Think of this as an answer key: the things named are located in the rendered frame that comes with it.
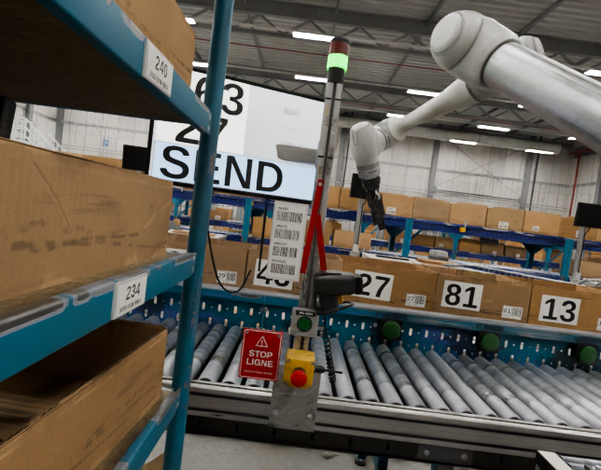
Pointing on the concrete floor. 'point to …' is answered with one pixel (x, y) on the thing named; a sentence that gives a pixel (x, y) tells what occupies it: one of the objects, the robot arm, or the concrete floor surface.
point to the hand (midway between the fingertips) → (378, 220)
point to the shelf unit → (69, 90)
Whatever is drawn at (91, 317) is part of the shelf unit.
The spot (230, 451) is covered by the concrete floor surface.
